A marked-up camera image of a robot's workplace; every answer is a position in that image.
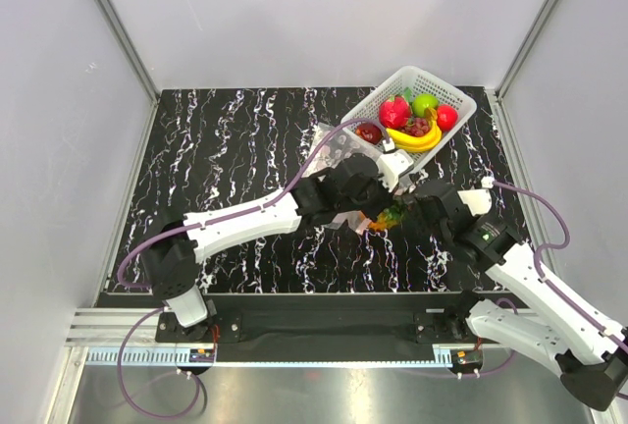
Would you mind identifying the green apple toy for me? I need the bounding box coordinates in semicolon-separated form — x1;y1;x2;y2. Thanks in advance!
411;93;439;118

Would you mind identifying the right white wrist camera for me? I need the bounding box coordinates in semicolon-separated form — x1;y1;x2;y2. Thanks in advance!
457;177;495;216

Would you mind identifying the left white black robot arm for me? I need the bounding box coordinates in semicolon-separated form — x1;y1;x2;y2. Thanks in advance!
139;154;399;342

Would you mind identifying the right connector board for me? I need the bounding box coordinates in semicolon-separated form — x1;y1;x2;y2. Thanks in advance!
452;348;484;365

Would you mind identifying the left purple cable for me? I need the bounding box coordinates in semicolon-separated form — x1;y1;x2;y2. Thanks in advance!
115;119;393;419

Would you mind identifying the red apple toy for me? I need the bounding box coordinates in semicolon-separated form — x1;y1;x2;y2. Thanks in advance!
437;104;458;132

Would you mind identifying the black marble pattern mat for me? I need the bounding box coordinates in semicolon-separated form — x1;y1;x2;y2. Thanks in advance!
116;86;499;294

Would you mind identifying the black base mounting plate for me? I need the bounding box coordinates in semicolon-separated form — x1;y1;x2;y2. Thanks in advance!
156;291;481;344

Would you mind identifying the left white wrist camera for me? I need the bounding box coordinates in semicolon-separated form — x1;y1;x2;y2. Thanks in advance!
376;149;414;192

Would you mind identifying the yellow banana bunch toy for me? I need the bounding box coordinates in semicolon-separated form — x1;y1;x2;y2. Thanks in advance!
387;121;443;153

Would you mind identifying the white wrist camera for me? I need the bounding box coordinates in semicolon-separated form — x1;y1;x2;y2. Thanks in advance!
376;149;414;192
457;177;495;216

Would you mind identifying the clear pink-dotted zip bag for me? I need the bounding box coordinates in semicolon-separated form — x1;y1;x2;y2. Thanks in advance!
304;123;388;234

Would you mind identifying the connector board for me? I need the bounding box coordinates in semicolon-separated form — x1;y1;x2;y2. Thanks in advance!
452;348;484;365
188;345;217;364

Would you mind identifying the white plastic mesh basket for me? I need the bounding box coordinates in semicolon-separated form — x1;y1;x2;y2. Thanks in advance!
341;66;477;174

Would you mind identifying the white slotted cable duct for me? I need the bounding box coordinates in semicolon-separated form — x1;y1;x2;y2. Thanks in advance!
85;345;452;368

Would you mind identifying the dark red plum toy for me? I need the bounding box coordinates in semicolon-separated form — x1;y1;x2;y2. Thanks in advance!
355;123;383;145

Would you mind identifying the red dragon fruit toy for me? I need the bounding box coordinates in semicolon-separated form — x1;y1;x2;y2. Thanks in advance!
379;96;412;130

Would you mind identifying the left connector board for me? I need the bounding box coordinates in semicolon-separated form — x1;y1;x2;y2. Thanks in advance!
188;345;217;364

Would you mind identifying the left aluminium frame post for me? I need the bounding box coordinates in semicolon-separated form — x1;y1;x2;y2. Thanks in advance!
94;0;161;102

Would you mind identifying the purple grape bunch toy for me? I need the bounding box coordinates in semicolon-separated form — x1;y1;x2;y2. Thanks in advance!
401;117;432;137

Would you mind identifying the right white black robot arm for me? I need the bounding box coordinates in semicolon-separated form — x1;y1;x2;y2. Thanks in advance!
409;178;627;411

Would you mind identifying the orange toy pineapple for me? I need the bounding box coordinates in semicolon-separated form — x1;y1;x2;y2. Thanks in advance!
362;200;414;232

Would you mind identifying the right aluminium frame post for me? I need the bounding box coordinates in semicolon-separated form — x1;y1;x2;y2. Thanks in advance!
495;0;561;100

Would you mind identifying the aluminium frame post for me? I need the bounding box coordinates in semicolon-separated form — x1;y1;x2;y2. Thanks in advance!
495;0;561;100
94;0;161;102

